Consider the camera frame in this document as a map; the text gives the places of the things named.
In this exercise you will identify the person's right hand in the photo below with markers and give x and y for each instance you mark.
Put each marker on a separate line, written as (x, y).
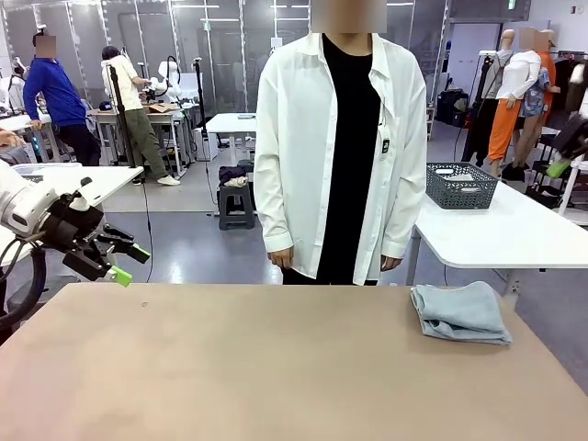
(281, 258)

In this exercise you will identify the white table with white legs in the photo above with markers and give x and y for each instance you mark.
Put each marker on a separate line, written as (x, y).
(115, 177)
(505, 229)

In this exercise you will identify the person's left forearm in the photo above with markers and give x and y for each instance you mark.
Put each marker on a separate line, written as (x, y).
(399, 220)

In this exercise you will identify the black bags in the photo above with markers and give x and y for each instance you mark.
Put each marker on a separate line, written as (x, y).
(452, 108)

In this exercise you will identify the person's right forearm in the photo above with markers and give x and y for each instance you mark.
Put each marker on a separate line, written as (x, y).
(278, 220)

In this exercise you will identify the black tripod pole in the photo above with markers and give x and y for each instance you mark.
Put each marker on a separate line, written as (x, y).
(200, 101)
(120, 119)

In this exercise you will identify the mannequin with orange shirt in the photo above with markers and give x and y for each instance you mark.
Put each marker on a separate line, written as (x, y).
(546, 59)

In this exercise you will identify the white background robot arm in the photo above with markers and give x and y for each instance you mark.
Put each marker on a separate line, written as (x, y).
(165, 73)

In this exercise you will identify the open cardboard box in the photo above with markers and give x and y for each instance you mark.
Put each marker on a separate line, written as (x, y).
(161, 108)

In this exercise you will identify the mannequin with orange trousers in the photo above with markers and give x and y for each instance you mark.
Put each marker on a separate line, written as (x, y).
(503, 128)

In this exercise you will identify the small white desk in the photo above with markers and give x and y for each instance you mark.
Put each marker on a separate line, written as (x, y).
(232, 123)

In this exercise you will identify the mannequin with white top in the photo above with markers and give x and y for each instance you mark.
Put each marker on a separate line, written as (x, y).
(521, 75)

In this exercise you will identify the dark and beige clothes pile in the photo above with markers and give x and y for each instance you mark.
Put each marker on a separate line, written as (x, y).
(232, 175)

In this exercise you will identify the long white workbench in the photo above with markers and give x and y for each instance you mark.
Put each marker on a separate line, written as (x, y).
(18, 121)

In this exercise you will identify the person in blue hoodie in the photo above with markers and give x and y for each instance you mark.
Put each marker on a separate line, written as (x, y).
(50, 92)

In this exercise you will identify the grey metal workbench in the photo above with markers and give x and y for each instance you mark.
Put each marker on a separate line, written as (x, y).
(179, 119)

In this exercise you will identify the dark grey step stool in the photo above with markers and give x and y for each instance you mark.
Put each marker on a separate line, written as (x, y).
(245, 165)

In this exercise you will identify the dark clothes on rack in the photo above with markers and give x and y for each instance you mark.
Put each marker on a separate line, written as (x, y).
(562, 87)

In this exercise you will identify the black rolling cart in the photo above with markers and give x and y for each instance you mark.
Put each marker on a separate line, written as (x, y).
(544, 172)

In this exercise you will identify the white box cabinet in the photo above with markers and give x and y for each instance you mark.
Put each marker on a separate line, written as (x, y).
(204, 144)

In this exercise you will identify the person in white shirt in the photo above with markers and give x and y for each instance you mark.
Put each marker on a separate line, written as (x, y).
(294, 138)

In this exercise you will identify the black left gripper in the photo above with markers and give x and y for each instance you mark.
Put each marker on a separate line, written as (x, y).
(73, 229)

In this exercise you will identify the black stand with white top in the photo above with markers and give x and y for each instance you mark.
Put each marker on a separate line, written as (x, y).
(478, 119)

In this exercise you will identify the person's left hand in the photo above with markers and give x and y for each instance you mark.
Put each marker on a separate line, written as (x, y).
(391, 263)

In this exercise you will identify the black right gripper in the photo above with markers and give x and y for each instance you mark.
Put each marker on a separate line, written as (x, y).
(574, 135)

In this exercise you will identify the person in beige shirt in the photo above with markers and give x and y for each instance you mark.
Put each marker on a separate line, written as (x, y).
(121, 82)

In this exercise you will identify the light blue towel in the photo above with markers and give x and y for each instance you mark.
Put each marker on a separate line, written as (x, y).
(459, 312)

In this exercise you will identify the black and white id badge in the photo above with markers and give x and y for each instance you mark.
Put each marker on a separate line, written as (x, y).
(385, 143)

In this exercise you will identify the grey plastic step stool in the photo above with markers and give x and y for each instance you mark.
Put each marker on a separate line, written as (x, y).
(236, 190)

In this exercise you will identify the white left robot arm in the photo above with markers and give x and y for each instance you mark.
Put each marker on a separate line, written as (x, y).
(18, 202)

